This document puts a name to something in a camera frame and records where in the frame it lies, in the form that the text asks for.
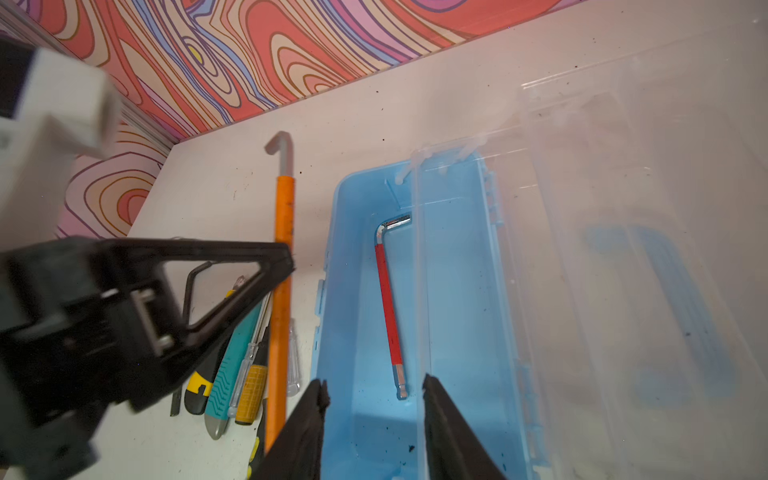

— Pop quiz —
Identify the black hex key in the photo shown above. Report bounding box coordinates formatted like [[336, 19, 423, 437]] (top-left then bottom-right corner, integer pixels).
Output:
[[170, 261, 213, 417]]

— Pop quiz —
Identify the yellow black utility knife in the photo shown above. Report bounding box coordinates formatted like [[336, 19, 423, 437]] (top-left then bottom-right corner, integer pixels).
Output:
[[183, 337, 229, 415]]

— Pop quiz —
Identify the teal utility knife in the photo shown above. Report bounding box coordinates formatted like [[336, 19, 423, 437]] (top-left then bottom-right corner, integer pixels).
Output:
[[204, 303, 262, 440]]

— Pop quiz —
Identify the orange hex key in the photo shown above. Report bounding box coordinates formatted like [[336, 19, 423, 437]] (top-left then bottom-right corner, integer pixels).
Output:
[[264, 131, 295, 453]]

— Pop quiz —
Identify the red hex key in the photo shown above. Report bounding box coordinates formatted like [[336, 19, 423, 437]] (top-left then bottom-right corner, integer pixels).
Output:
[[374, 214, 411, 401]]

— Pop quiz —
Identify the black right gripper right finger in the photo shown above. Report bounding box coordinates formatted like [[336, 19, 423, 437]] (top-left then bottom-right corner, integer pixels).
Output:
[[422, 374, 504, 480]]

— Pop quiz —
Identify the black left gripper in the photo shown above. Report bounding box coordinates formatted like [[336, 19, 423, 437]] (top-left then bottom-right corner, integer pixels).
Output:
[[1, 239, 180, 479]]

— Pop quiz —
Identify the clear handle short screwdriver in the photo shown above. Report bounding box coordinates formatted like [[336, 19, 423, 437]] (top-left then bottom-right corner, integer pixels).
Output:
[[286, 319, 301, 397]]

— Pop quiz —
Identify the yellow handle screwdriver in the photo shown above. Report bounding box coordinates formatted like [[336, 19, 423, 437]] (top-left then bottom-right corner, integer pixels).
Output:
[[235, 326, 270, 425]]

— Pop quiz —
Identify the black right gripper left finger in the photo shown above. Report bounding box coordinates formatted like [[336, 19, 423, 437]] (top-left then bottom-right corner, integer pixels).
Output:
[[247, 379, 330, 479]]

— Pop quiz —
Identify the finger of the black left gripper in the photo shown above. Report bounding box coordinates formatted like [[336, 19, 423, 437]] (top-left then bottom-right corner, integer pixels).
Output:
[[95, 239, 294, 372]]

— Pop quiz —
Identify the black yellow grip screwdriver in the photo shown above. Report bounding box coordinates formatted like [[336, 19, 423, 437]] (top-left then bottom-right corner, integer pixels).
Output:
[[246, 413, 266, 480]]

